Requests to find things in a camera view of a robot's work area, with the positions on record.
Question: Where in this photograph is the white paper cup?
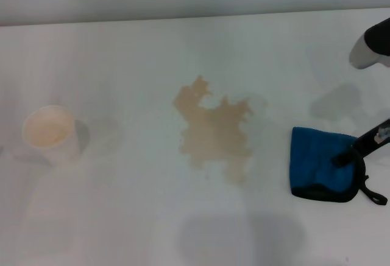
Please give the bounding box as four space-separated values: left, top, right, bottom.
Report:
21 105 91 167

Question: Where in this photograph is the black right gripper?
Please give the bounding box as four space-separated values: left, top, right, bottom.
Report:
331 119 390 169

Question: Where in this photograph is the brown water stain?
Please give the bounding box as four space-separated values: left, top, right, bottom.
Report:
172 74 271 186

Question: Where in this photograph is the blue rag with black trim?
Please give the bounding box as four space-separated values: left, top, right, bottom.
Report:
288 125 389 206

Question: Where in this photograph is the small white cable plug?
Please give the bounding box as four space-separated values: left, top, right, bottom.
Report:
375 126 390 144

